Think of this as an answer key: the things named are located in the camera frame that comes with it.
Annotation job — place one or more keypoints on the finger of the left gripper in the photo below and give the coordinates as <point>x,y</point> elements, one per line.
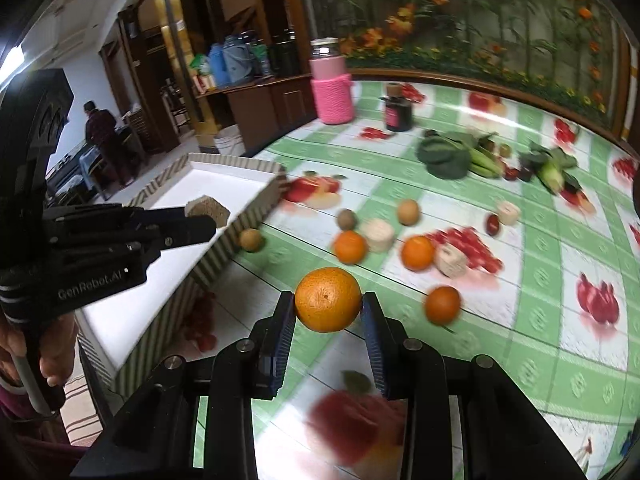
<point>170,214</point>
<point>170,238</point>

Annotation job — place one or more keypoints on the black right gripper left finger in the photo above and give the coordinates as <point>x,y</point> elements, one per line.
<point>272,338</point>

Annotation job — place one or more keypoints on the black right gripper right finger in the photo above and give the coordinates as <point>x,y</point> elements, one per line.
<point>384,337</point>

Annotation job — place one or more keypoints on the brown cut block piece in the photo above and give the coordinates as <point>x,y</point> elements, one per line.
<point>209,207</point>

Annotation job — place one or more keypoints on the small tan round fruit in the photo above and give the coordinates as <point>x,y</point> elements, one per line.
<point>251,240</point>

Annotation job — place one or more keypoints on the orange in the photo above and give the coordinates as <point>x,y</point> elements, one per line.
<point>349,247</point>
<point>442,305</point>
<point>327,300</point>

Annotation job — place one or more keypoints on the orange table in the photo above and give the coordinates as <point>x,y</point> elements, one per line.
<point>417,253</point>

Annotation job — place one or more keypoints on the pale cylinder piece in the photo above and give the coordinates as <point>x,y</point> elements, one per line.
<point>379,234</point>
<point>508,213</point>

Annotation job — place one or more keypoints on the brown kiwi fruit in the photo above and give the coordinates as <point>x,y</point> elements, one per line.
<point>346,220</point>

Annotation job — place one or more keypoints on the tan round pear fruit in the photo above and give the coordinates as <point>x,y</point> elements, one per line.
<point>408,212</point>

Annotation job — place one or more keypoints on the person's left hand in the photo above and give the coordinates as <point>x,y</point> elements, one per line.
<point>57,350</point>

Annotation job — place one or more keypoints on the white bucket on floor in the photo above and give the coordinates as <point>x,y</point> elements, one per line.
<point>229,141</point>

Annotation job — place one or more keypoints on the striped white storage box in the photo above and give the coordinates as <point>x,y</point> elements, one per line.
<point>126,335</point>

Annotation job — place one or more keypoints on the person in background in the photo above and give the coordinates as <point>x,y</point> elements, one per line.
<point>101,132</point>

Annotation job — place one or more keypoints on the wooden side cabinet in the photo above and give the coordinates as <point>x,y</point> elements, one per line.
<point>264,110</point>

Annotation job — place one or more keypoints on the dark red date fruit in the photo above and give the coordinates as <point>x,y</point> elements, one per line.
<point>492,225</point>

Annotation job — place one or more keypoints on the blue water jug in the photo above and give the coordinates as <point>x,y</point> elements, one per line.
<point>218,66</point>

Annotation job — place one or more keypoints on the grey blue kettle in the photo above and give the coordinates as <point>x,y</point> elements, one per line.
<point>238,60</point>

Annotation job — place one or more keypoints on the large green leaf vegetable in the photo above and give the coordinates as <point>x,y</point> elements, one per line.
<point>446,155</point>

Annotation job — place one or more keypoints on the pink knitted sleeve jar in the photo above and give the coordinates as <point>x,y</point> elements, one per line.
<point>331,83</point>

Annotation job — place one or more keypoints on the green bok choy stalks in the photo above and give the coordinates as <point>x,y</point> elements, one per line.
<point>484,163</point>

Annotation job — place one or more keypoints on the red cherry tomato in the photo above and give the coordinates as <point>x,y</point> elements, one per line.
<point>511,174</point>

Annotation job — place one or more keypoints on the dark plum fruit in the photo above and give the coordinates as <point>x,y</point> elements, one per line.
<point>525,174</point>

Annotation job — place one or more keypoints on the small green grape fruit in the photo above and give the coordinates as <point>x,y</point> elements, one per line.
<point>505,150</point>

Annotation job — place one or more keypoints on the dark jar with cork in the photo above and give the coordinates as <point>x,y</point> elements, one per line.
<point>397,109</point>

